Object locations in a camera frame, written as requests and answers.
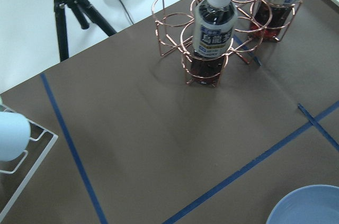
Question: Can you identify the blue round plate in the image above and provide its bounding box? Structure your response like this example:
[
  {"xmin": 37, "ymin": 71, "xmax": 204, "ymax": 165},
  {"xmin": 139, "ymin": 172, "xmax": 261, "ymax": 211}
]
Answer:
[{"xmin": 266, "ymin": 185, "xmax": 338, "ymax": 223}]

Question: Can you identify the tea bottle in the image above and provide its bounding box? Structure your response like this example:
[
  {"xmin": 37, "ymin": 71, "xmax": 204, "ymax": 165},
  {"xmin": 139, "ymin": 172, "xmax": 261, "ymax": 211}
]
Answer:
[
  {"xmin": 190, "ymin": 0, "xmax": 237, "ymax": 85},
  {"xmin": 250, "ymin": 0, "xmax": 301, "ymax": 41}
]

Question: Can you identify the light blue cup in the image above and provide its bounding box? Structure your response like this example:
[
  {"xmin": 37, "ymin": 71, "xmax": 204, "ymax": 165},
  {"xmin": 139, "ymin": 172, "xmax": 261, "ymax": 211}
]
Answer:
[{"xmin": 1, "ymin": 112, "xmax": 31, "ymax": 162}]

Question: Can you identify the copper wire bottle rack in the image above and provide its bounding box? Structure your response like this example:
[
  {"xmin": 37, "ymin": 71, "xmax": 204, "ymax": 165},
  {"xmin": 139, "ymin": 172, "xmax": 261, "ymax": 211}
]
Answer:
[{"xmin": 155, "ymin": 0, "xmax": 303, "ymax": 86}]

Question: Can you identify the tea bottle front left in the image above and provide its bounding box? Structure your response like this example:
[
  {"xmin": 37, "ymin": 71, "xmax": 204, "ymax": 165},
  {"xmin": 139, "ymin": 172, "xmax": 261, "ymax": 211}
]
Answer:
[{"xmin": 190, "ymin": 0, "xmax": 237, "ymax": 85}]

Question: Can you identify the tea bottle right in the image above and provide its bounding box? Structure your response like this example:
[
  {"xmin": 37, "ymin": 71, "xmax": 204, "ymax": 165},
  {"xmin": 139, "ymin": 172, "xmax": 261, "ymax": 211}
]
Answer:
[{"xmin": 250, "ymin": 0, "xmax": 301, "ymax": 41}]

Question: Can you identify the black camera tripod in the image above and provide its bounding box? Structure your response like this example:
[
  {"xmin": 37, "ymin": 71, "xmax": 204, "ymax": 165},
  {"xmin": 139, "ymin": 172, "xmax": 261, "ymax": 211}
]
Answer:
[{"xmin": 53, "ymin": 0, "xmax": 117, "ymax": 62}]

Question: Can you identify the white wire cup rack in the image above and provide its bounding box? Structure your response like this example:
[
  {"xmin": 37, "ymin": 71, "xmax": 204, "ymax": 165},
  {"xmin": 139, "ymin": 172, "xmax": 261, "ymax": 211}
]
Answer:
[{"xmin": 1, "ymin": 104, "xmax": 58, "ymax": 220}]

